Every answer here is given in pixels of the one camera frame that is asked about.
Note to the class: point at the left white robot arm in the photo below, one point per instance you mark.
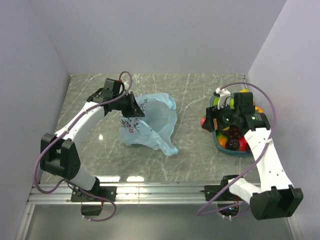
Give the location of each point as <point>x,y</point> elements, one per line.
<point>58,152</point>

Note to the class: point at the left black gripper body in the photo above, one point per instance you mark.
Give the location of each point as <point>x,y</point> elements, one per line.
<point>124,105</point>

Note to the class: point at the orange fake peach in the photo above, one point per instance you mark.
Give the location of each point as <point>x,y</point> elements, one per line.
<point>205,124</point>

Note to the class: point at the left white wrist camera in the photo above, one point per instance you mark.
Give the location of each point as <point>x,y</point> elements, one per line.
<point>124,85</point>

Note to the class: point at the green fake apple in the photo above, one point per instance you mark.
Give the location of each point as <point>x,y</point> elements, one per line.
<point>215,100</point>

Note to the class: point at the dark fake plum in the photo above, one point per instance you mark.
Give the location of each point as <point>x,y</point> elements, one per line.
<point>232,144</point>

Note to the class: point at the red fake apple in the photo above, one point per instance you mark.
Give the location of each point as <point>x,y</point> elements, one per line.
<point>243,145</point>

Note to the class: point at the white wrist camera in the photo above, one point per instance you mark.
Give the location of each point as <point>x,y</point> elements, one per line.
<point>124,85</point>
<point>224,97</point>

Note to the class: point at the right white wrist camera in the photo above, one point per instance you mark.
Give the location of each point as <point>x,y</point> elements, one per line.
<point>224,97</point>

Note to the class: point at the yellow fake bananas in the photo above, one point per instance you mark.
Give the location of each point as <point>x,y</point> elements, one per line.
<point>244,90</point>

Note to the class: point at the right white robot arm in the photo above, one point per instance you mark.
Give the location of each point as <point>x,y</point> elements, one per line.
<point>264,185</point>

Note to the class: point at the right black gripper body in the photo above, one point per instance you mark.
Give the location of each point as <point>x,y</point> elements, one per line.
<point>224,117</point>

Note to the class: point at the light blue plastic bag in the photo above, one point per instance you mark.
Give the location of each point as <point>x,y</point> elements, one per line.
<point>155,129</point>

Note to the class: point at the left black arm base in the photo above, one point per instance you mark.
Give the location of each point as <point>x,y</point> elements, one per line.
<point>92,202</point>

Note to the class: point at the orange fake persimmon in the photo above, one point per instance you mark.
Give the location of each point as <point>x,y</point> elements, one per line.
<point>258,110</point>

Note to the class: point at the small orange fake fruit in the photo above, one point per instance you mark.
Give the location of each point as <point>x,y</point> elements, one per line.
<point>221,139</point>

